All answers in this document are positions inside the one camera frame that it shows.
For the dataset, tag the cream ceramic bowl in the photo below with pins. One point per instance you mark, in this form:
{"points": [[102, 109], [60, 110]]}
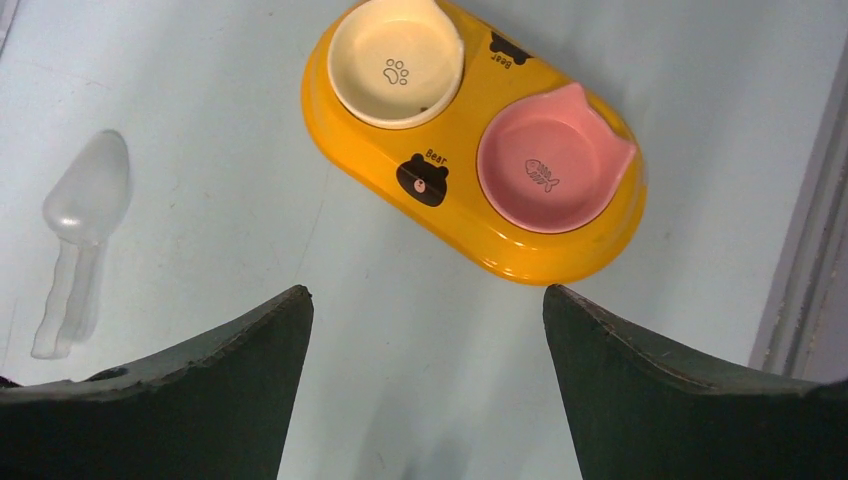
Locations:
{"points": [[396, 64]]}

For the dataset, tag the yellow double bowl stand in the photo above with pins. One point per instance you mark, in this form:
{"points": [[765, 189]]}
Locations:
{"points": [[429, 171]]}

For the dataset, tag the clear plastic scoop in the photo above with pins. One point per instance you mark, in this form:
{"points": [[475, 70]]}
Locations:
{"points": [[83, 209]]}

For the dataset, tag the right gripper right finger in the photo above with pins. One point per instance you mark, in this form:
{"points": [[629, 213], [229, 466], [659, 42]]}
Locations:
{"points": [[643, 406]]}

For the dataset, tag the pink ceramic bowl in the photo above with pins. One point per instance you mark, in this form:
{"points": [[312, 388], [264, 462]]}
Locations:
{"points": [[549, 163]]}

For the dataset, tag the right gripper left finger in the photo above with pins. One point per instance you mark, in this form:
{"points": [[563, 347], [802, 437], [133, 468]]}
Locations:
{"points": [[215, 406]]}

